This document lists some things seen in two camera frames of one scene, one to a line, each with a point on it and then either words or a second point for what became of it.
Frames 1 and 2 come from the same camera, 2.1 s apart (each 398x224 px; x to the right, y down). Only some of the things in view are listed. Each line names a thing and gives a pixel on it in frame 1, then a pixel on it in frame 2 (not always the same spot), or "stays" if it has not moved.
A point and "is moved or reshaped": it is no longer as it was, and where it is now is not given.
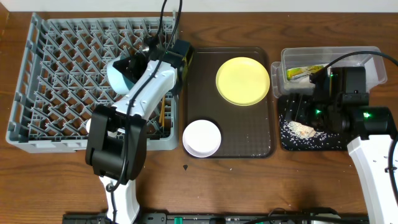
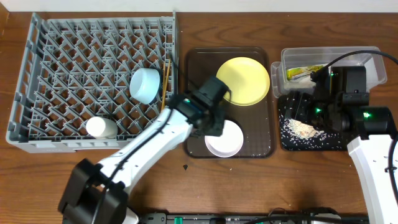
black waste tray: [296, 130] stays
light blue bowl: [119, 83] is moved or reshaped
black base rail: [217, 218] stays
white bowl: [201, 139] → [229, 144]
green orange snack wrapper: [297, 72] stays
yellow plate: [242, 81] stays
